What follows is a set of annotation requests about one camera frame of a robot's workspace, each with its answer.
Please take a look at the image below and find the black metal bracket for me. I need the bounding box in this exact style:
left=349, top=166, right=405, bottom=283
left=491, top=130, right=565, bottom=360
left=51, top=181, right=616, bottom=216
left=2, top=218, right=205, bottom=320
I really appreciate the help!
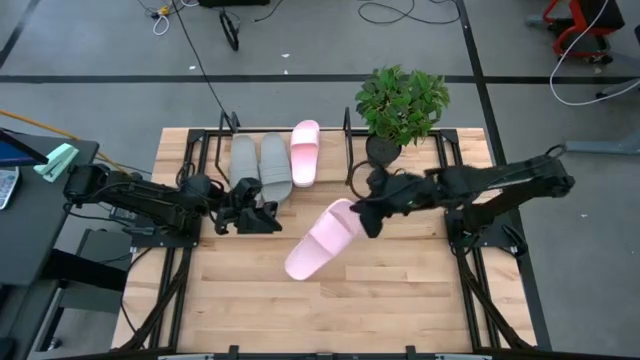
left=218, top=8, right=241, bottom=52

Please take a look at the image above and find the pink rubber slide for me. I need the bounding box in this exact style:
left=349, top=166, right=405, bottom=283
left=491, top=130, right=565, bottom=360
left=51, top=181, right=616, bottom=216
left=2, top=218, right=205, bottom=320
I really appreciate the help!
left=289, top=119, right=321, bottom=189
left=283, top=197, right=369, bottom=282

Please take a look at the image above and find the black metal table frame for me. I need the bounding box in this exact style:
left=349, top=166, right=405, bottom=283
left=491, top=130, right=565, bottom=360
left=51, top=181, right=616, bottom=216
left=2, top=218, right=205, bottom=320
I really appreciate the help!
left=112, top=127, right=554, bottom=360

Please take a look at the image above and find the yellow cable with black plug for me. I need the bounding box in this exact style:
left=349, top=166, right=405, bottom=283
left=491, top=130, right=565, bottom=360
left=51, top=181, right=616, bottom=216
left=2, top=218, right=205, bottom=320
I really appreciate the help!
left=0, top=108, right=131, bottom=176

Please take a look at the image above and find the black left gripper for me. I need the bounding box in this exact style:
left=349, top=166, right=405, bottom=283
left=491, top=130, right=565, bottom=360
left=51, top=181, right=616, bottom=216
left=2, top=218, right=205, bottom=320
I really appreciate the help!
left=214, top=177, right=283, bottom=236

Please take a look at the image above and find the dark tablet with blue screen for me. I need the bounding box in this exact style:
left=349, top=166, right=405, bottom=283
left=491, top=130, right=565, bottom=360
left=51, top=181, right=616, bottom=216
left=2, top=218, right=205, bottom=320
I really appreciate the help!
left=0, top=127, right=50, bottom=168

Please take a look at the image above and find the long white cable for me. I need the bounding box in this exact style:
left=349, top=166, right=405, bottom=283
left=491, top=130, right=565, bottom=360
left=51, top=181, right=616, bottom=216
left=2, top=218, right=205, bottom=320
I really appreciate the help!
left=548, top=0, right=640, bottom=107

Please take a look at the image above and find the mint green stapler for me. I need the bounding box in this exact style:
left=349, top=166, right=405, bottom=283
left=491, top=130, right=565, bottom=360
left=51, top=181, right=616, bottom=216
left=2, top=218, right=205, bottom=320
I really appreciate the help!
left=33, top=143, right=80, bottom=184

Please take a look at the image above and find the green plant in black pot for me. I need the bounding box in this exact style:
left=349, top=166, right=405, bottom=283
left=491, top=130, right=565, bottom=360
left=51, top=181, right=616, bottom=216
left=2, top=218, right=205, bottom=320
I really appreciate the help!
left=354, top=63, right=451, bottom=170

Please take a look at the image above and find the black side desk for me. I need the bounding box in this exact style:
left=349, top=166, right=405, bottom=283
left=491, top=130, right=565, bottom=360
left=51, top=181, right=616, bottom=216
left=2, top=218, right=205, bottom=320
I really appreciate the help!
left=0, top=130, right=100, bottom=286

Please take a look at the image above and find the long straight black cable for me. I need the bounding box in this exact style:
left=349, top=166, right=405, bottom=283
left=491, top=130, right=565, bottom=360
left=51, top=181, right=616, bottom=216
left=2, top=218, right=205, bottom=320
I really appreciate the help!
left=171, top=0, right=229, bottom=115

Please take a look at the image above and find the grey metal desk foot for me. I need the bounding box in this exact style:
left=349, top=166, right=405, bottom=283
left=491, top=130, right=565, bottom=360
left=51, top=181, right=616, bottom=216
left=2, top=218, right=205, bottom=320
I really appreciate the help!
left=563, top=138, right=640, bottom=155

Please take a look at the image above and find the red and black cart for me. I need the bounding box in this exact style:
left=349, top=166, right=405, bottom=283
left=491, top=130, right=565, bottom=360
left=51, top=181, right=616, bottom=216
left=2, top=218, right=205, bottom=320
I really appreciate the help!
left=542, top=0, right=626, bottom=65

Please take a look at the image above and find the white calculator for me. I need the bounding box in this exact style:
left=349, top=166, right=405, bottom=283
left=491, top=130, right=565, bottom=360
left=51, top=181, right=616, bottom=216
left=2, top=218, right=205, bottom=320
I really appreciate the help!
left=0, top=166, right=20, bottom=211

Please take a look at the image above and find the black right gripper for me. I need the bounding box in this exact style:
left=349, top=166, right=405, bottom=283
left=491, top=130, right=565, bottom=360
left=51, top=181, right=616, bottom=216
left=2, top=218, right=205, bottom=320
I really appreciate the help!
left=349, top=167, right=437, bottom=239

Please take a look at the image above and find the black box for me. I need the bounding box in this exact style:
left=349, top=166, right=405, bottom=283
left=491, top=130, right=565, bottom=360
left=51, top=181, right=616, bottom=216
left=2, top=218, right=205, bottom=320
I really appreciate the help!
left=198, top=0, right=271, bottom=8

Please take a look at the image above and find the grey rubber slide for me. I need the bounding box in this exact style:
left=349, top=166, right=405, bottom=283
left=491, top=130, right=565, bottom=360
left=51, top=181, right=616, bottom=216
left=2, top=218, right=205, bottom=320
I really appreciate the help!
left=258, top=132, right=294, bottom=205
left=228, top=133, right=262, bottom=194

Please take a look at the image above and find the coiled black floor cable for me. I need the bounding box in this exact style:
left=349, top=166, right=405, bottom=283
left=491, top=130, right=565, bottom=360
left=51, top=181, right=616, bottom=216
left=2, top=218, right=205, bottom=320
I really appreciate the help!
left=357, top=0, right=461, bottom=25

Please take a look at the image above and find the wooden shelf with black frame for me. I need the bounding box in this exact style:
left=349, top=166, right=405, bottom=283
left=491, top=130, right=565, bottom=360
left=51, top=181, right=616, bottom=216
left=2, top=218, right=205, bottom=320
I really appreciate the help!
left=214, top=107, right=362, bottom=194

